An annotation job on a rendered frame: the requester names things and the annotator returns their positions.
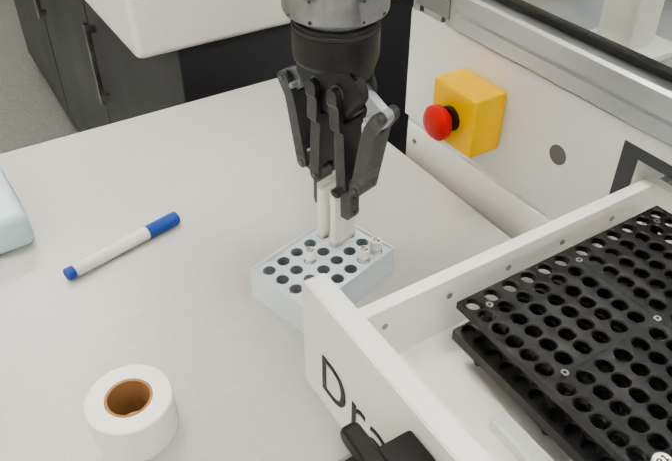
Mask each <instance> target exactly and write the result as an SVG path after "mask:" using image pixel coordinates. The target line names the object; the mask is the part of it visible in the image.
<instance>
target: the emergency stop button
mask: <svg viewBox="0 0 672 461"><path fill-rule="evenodd" d="M452 124H453V121H452V117H451V115H450V113H449V112H448V111H447V110H446V109H445V108H444V107H443V106H442V105H439V104H433V105H430V106H428V107H427V108H426V110H425V112H424V115H423V125H424V128H425V131H426V132H427V134H428V135H429V136H430V137H431V138H433V139H434V140H436V141H442V140H445V139H447V138H448V137H449V136H450V134H451V132H452Z"/></svg>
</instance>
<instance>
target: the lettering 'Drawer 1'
mask: <svg viewBox="0 0 672 461"><path fill-rule="evenodd" d="M326 364H327V366H328V367H329V368H330V369H331V371H332V372H333V374H334V375H335V377H336V379H337V381H338V384H339V387H340V393H341V397H340V401H337V400H336V399H335V398H334V397H333V396H332V394H331V393H330V392H329V390H328V389H327V386H326ZM322 387H323V388H324V390H325V391H326V392H327V394H328V395H329V396H330V398H331V399H332V400H333V402H334V403H335V404H336V405H337V406H339V407H340V408H342V407H344V405H345V392H344V388H343V385H342V383H341V380H340V378H339V376H338V375H337V373H336V372H335V370H334V369H333V367H332V366H331V365H330V363H329V362H328V361H327V359H326V358H325V357H324V356H323V354H322ZM356 414H359V415H360V416H361V417H362V419H363V420H364V422H365V416H364V415H363V414H362V412H361V411H360V410H358V409H356V405H355V404H354V402H353V401H352V411H351V422H356ZM370 431H372V432H373V433H374V434H375V435H376V437H377V438H378V439H379V441H380V442H381V444H382V445H383V444H385V443H384V441H383V440H382V438H381V437H380V435H379V434H378V433H377V432H376V431H375V430H374V428H372V427H371V426H370Z"/></svg>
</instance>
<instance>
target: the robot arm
mask: <svg viewBox="0 0 672 461"><path fill-rule="evenodd" d="M390 2H391V0H281V7H282V9H283V12H284V13H285V14H286V16H287V17H288V18H290V19H291V46H292V56H293V58H294V60H295V61H296V64H294V65H292V66H290V67H287V68H285V69H283V70H281V71H279V72H278V73H277V78H278V81H279V83H280V85H281V88H282V90H283V92H284V95H285V99H286V105H287V110H288V115H289V120H290V126H291V131H292V136H293V142H294V147H295V152H296V158H297V162H298V164H299V166H300V167H302V168H304V167H307V168H308V169H309V170H310V175H311V177H312V178H313V179H314V200H315V202H316V203H317V237H319V238H320V239H323V238H325V237H326V236H328V235H329V232H330V231H331V246H333V247H335V248H336V247H338V246H339V245H340V244H342V243H343V242H345V241H346V240H348V239H349V238H351V237H352V236H354V235H355V216H356V215H357V214H358V212H359V196H360V195H362V194H363V193H365V192H367V191H368V190H370V189H371V188H373V187H374V186H376V184H377V181H378V177H379V173H380V169H381V165H382V161H383V157H384V152H385V148H386V144H387V140H388V136H389V132H390V128H391V126H392V125H393V124H394V122H395V121H396V120H397V119H398V117H399V116H400V110H399V108H398V107H397V106H396V105H394V104H393V105H390V106H389V107H387V105H386V104H385V103H384V102H383V101H382V99H381V98H380V97H379V96H378V95H377V92H378V85H377V82H376V79H375V76H374V68H375V65H376V63H377V60H378V58H379V54H380V35H381V19H382V18H383V17H384V16H385V15H386V14H387V13H388V11H389V8H390ZM365 107H367V113H366V117H365ZM363 122H364V123H365V124H366V125H365V127H364V129H363V131H362V123H363ZM308 148H310V150H309V151H308V152H307V149H308ZM334 170H335V172H334V173H332V171H334Z"/></svg>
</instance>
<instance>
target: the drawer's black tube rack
mask: <svg viewBox="0 0 672 461"><path fill-rule="evenodd" d="M651 215H657V216H659V217H661V218H656V217H653V216H651ZM637 222H644V223H645V224H647V225H641V224H639V223H637ZM666 223H668V224H672V214H671V213H669V212H667V211H666V210H664V209H662V208H661V207H659V206H658V205H657V206H655V207H653V208H650V209H648V210H646V211H644V212H642V213H640V214H638V215H636V216H634V217H632V218H630V219H628V220H626V221H624V222H621V223H619V224H617V225H615V226H613V227H611V228H609V229H607V230H605V231H603V232H601V233H599V234H597V235H595V236H593V237H590V238H588V239H586V240H584V241H582V242H580V243H578V244H576V245H574V246H572V247H570V248H568V249H565V250H564V251H562V252H559V253H557V254H555V255H553V256H551V257H549V258H547V259H545V260H543V261H541V262H539V263H537V264H535V265H533V266H531V267H528V268H526V269H524V270H522V271H520V272H518V273H516V274H514V275H512V276H510V277H508V278H506V279H504V280H502V281H500V282H497V283H495V284H493V285H491V286H489V287H487V288H485V289H483V290H481V291H479V292H477V294H478V295H480V296H481V297H482V298H483V299H484V300H485V301H486V302H487V303H486V306H487V307H493V308H494V309H495V310H496V311H497V312H498V313H499V314H501V315H502V316H503V317H504V318H505V319H506V320H507V321H508V322H509V323H511V324H512V325H513V326H514V327H515V328H516V329H517V330H518V331H519V332H520V333H522V334H523V335H524V336H525V337H526V338H527V339H528V340H529V341H530V342H532V343H533V344H534V345H535V346H536V347H537V348H538V349H539V350H540V351H542V352H543V353H544V354H545V355H546V356H547V357H548V358H549V359H550V360H551V361H553V362H554V363H555V364H556V365H557V366H558V367H559V368H560V369H561V374H560V375H558V376H556V377H554V378H553V379H551V380H549V381H548V382H546V383H544V385H546V384H548V383H550V382H551V381H553V380H555V379H556V378H558V377H560V376H562V375H564V376H569V377H570V378H571V379H572V380H574V381H575V382H576V383H577V384H578V385H579V386H580V387H581V388H582V389H584V390H585V391H586V392H587V393H588V394H589V395H590V396H591V397H592V398H594V399H595V400H596V401H597V402H598V403H599V404H600V405H601V406H602V407H603V408H605V409H606V410H607V411H608V412H609V413H610V414H611V415H612V416H613V417H615V418H616V419H617V420H618V421H619V422H620V423H621V424H622V425H623V426H625V427H626V428H627V429H628V430H629V431H630V432H631V433H632V434H633V435H634V436H636V437H637V438H638V439H639V440H640V441H641V442H642V443H643V444H644V445H646V446H647V447H648V448H649V449H650V450H651V451H652V452H653V453H654V454H655V453H659V452H662V453H665V454H667V455H669V456H670V457H671V458H672V244H671V243H668V242H666V241H665V240H671V241H672V227H670V226H667V225H666ZM622 229H629V230H631V231H632V232H626V231H624V230H622ZM658 232H659V233H661V234H658ZM607 236H614V237H616V238H617V239H618V240H613V239H610V238H608V237H607ZM592 243H597V244H600V245H602V246H603V247H602V248H599V247H595V246H593V245H592ZM576 251H583V252H585V253H587V254H588V255H580V254H578V253H576ZM555 261H563V262H565V263H566V264H567V265H566V266H562V265H558V264H556V263H555ZM539 269H546V270H548V271H549V272H550V274H543V273H541V272H539V271H538V270H539ZM523 277H528V278H531V279H532V280H533V281H534V282H532V283H528V282H524V281H523V280H522V279H521V278H523ZM504 286H512V287H514V288H515V289H516V291H513V292H512V291H507V290H505V289H504V288H503V287H504ZM486 295H495V296H496V297H498V300H495V301H492V300H489V299H487V298H486V297H485V296H486ZM452 339H453V340H454V341H455V342H456V343H457V344H458V345H459V346H460V347H461V348H462V349H463V350H464V351H465V352H466V353H467V354H468V355H469V356H470V357H471V358H472V359H473V360H474V364H475V365H476V366H478V367H481V368H482V369H483V370H484V371H485V372H486V373H487V374H488V375H489V376H490V377H491V378H492V379H493V380H494V381H495V382H496V383H497V384H498V385H499V386H500V387H501V388H502V390H503V391H504V392H505V393H506V394H507V395H508V396H509V397H510V398H511V399H512V400H513V401H514V402H515V403H516V404H517V405H518V406H519V407H520V408H521V409H522V410H523V411H524V412H525V413H526V414H527V415H528V416H529V417H530V418H531V419H532V420H533V421H534V422H535V423H536V424H537V425H538V426H539V427H540V428H541V431H542V433H543V434H544V435H546V436H549V437H550V438H551V439H552V440H553V441H554V442H555V443H556V444H557V445H558V446H559V447H560V448H561V449H562V450H563V451H564V452H565V453H566V454H567V455H568V456H569V457H570V458H571V459H572V460H573V461H616V460H615V459H614V458H613V457H612V456H611V455H610V454H609V453H608V452H607V451H606V450H605V449H604V448H603V447H602V446H601V445H599V444H598V443H597V442H596V441H595V440H594V439H593V438H592V437H591V436H590V435H589V434H588V433H587V432H586V431H585V430H584V429H583V428H582V427H581V426H580V425H579V424H577V423H576V422H575V421H574V420H573V419H572V418H571V417H570V416H569V415H568V414H567V413H566V412H565V411H564V410H563V409H562V408H561V407H560V406H559V405H558V404H556V403H555V402H554V401H553V400H552V399H551V398H550V397H549V396H548V395H547V394H546V393H545V392H544V391H543V390H542V389H541V388H540V387H539V386H538V385H537V384H535V383H534V382H533V381H532V380H531V379H530V378H529V377H528V376H527V375H526V374H525V373H524V372H523V371H522V370H521V369H520V368H519V367H518V366H517V365H516V364H515V363H513V362H512V361H511V360H510V359H509V358H508V357H507V356H506V355H505V354H504V353H503V352H502V351H501V350H500V349H499V348H498V347H497V346H496V345H495V344H494V343H492V342H491V341H490V340H489V339H488V338H487V337H486V336H485V335H484V334H483V333H482V332H481V331H480V330H479V329H478V328H477V327H476V326H475V325H474V324H473V323H472V322H470V321H469V322H467V323H465V324H463V325H461V326H459V327H457V328H455V329H453V333H452ZM654 454H653V455H654Z"/></svg>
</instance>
